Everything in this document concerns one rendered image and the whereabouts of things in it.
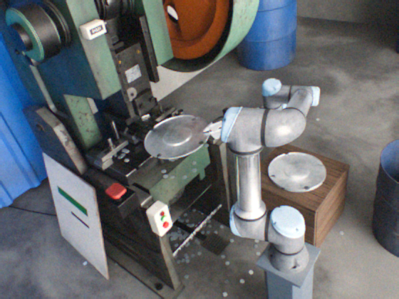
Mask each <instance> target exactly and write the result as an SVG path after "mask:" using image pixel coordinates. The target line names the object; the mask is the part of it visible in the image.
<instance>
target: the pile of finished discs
mask: <svg viewBox="0 0 399 299"><path fill-rule="evenodd" d="M269 177H270V179H271V180H272V181H273V183H274V184H275V185H277V186H278V187H279V188H281V189H283V188H284V190H286V191H290V192H308V191H311V190H313V189H315V188H316V187H318V186H320V185H321V184H323V183H322V182H324V181H325V179H326V169H325V165H323V164H322V161H321V160H319V159H318V158H316V157H315V156H313V155H309V154H305V153H301V152H292V153H289V154H281V155H279V156H278V157H276V158H275V159H273V161H272V162H271V163H270V165H269Z"/></svg>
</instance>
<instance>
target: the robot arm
mask: <svg viewBox="0 0 399 299"><path fill-rule="evenodd" d="M319 93H320V90H319V88H317V87H312V86H297V85H282V84H281V83H280V81H279V80H276V79H275V78H270V79H268V80H265V82H264V83H263V85H262V95H263V101H264V106H262V107H258V108H247V107H231V108H228V107H226V108H225V109H223V110H222V112H223V115H222V116H220V117H218V118H217V119H215V120H214V121H212V122H211V123H210V124H209V125H208V126H206V128H205V129H204V130H203V132H206V131H208V130H210V135H211V136H213V138H215V139H219V138H220V135H221V141H222V142H224V143H227V142H228V145H229V151H230V152H231V153H232V154H234V168H235V176H236V183H237V198H238V201H237V202H236V204H235V205H234V206H233V207H232V208H231V211H230V226H231V231H232V233H233V234H234V235H236V236H240V237H244V238H254V239H258V240H262V241H268V242H271V244H270V247H269V260H270V263H271V264H272V265H273V267H275V269H277V270H278V271H281V272H282V273H290V274H291V273H298V272H299V271H302V270H303V269H305V267H306V265H307V263H308V261H309V252H308V249H307V247H306V246H305V245H304V232H305V224H304V218H303V216H302V215H301V214H300V212H299V211H297V210H295V209H294V208H292V207H290V206H280V207H279V208H278V207H276V208H275V209H274V210H271V209H266V204H265V203H264V202H263V201H262V200H261V179H260V161H259V153H260V152H261V151H262V150H263V148H264V146H266V147H277V146H282V145H285V144H288V143H290V142H291V141H292V140H294V139H296V138H297V137H299V136H300V135H301V134H302V132H303V130H304V128H305V126H306V115H307V112H308V111H309V108H310V106H317V105H318V100H319ZM286 104H287V105H286Z"/></svg>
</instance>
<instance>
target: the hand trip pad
mask: <svg viewBox="0 0 399 299"><path fill-rule="evenodd" d="M125 191H126V190H125V187H124V186H122V185H121V184H119V183H114V184H112V185H111V186H110V187H108V188H107V189H106V190H105V193H106V194H107V195H108V196H111V197H112V198H114V199H119V198H120V197H121V196H122V195H123V194H124V193H125Z"/></svg>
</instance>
